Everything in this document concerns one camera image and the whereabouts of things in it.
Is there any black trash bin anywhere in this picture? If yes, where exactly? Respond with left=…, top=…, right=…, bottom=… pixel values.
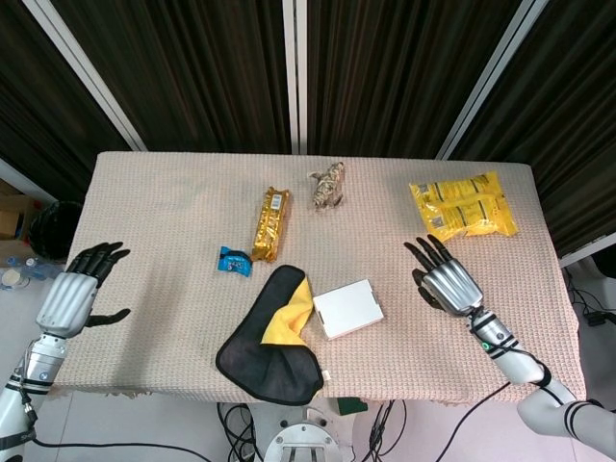
left=28, top=200, right=84, bottom=264

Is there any robot base metal column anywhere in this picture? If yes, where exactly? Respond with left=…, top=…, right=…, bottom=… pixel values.
left=263, top=406, right=350, bottom=462

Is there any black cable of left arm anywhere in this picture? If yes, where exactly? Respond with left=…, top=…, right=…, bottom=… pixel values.
left=28, top=435, right=213, bottom=461

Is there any black and yellow cloth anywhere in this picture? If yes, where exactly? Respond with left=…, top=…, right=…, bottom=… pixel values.
left=215, top=264, right=325, bottom=405

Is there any white frame base bar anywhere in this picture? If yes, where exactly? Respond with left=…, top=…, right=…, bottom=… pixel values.
left=560, top=233, right=616, bottom=269
left=0, top=158, right=54, bottom=203

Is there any white frame post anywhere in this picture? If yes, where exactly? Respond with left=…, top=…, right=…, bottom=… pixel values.
left=436, top=0, right=557, bottom=160
left=282, top=0, right=309, bottom=155
left=21, top=0, right=148, bottom=151

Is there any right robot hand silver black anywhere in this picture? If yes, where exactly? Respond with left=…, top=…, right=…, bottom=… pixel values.
left=402, top=234, right=485, bottom=319

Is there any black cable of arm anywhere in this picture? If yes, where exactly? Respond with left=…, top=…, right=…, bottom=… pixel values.
left=449, top=382, right=511, bottom=462
left=28, top=435, right=213, bottom=461

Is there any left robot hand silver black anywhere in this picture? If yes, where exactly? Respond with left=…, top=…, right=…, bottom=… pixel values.
left=36, top=242, right=132, bottom=339

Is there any black cable bundle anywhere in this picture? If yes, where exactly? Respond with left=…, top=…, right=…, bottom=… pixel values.
left=368, top=398, right=410, bottom=462
left=216, top=401, right=265, bottom=462

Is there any round white lid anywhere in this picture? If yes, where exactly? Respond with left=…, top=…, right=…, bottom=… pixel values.
left=0, top=269, right=25, bottom=293

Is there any clear plastic water bottle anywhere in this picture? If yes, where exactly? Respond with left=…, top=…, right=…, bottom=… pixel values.
left=23, top=257, right=66, bottom=280

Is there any brown cardboard box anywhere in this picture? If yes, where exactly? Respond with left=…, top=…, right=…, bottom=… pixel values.
left=0, top=178, right=52, bottom=242

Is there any black floor cable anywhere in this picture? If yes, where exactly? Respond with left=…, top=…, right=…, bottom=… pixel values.
left=562, top=269, right=616, bottom=333

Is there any small blue snack packet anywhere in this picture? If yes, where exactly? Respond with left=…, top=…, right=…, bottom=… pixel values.
left=215, top=244, right=254, bottom=278

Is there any gold foil snack package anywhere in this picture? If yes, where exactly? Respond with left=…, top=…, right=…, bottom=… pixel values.
left=249, top=186, right=294, bottom=265

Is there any white cardboard box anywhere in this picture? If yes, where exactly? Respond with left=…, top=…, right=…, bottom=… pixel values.
left=312, top=277, right=386, bottom=342

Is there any green object under table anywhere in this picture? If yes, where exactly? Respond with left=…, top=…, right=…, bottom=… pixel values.
left=336, top=397, right=370, bottom=416

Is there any yellow snack bag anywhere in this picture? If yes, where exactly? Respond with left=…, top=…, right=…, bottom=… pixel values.
left=408, top=170, right=521, bottom=243

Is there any beige waffle tablecloth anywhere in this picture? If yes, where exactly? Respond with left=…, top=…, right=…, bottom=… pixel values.
left=33, top=151, right=588, bottom=403

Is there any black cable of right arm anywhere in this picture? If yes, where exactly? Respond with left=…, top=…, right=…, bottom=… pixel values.
left=449, top=382, right=511, bottom=462

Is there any dark brown curtain panel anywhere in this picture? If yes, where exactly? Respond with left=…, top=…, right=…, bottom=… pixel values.
left=451, top=0, right=616, bottom=256
left=0, top=0, right=132, bottom=192
left=306, top=0, right=524, bottom=158
left=47, top=0, right=293, bottom=155

